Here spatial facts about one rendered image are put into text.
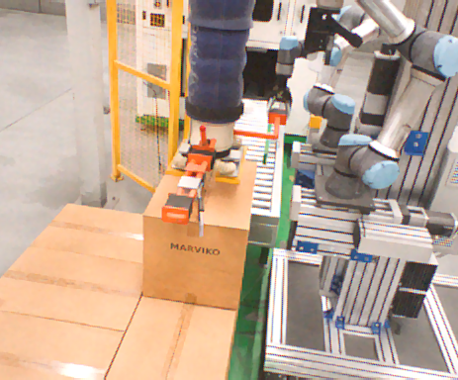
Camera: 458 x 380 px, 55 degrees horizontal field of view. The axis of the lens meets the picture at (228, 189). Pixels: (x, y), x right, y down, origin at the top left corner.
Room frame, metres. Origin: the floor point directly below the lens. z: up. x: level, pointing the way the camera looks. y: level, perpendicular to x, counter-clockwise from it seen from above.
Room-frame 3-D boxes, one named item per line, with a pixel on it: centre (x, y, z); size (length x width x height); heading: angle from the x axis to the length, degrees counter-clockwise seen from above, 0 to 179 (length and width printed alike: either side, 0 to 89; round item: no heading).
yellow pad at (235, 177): (1.66, 0.00, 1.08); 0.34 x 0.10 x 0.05; 176
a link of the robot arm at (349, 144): (1.56, -0.46, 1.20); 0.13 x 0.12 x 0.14; 21
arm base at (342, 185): (1.56, -0.46, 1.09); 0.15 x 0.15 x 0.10
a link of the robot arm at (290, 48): (1.93, -0.19, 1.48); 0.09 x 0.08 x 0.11; 136
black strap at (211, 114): (1.67, 0.09, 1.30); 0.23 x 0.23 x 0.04
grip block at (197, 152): (1.42, 0.11, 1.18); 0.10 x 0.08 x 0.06; 86
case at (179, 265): (1.66, 0.09, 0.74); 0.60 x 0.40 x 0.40; 177
